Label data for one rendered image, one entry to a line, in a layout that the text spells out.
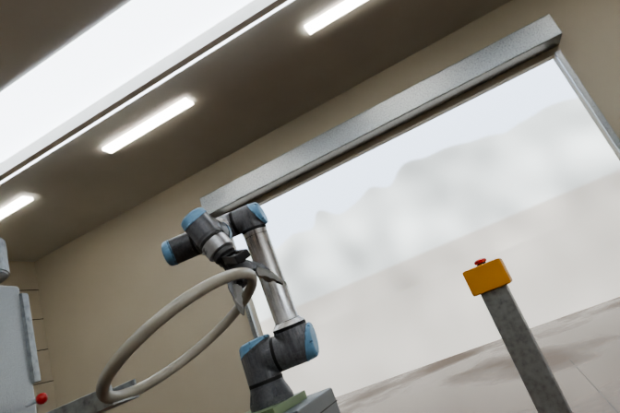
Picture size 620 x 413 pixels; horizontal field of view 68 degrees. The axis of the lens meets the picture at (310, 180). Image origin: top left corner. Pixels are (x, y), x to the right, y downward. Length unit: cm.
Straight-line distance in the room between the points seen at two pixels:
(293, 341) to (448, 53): 495
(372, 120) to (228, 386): 401
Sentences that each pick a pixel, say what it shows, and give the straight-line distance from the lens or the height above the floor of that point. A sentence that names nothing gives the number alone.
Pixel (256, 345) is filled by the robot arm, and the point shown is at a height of 113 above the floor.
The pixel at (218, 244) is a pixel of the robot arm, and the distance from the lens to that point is 142.
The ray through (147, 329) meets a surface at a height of 120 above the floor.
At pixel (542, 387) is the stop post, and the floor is 71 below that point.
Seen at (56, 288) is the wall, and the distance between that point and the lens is 884.
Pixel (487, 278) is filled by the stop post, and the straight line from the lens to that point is 151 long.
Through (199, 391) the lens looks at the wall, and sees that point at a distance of 705.
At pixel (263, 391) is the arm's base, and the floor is 95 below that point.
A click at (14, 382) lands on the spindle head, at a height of 125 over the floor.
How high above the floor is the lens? 103
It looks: 19 degrees up
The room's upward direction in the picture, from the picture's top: 21 degrees counter-clockwise
